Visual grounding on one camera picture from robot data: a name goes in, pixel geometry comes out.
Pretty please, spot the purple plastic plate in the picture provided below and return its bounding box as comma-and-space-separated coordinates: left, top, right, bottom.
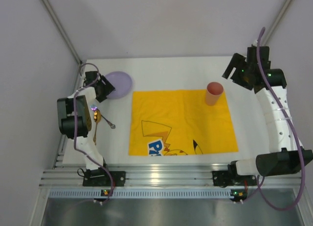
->
105, 71, 133, 99

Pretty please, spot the iridescent fork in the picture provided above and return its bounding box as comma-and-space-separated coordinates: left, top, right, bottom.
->
90, 104, 116, 129

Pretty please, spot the gold spoon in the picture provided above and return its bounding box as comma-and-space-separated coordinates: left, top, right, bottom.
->
93, 109, 102, 145

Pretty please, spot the pink plastic cup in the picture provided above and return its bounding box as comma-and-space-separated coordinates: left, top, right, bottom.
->
205, 82, 224, 106

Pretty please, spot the yellow Pikachu cloth placemat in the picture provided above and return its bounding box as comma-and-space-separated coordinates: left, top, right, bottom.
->
129, 90, 239, 157

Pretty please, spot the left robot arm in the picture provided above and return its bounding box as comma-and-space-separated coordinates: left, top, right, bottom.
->
57, 71, 115, 171

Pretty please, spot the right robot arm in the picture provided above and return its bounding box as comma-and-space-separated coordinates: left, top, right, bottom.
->
222, 46, 301, 177

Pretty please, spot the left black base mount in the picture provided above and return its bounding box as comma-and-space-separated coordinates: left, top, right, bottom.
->
83, 169, 126, 187

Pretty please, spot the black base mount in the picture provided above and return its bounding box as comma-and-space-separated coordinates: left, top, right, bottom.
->
83, 169, 126, 187
212, 170, 244, 188

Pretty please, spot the perforated cable duct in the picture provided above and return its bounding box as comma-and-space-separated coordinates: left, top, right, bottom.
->
49, 189, 247, 199

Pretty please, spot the aluminium rail frame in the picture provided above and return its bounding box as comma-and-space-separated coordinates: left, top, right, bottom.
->
39, 163, 305, 189

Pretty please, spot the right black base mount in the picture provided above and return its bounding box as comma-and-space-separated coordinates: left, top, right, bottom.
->
212, 170, 244, 188

